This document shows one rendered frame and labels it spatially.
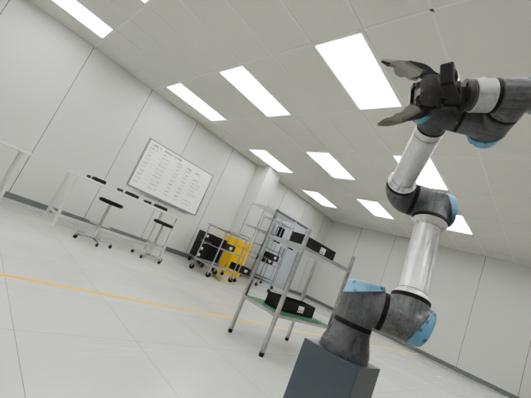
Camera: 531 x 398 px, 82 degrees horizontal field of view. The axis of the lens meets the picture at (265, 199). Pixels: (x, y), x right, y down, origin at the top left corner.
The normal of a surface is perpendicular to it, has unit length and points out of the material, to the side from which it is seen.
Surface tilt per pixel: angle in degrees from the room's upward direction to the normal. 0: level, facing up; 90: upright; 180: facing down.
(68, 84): 90
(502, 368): 90
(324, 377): 90
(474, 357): 90
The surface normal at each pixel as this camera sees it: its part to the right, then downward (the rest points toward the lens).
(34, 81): 0.68, 0.14
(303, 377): -0.59, -0.39
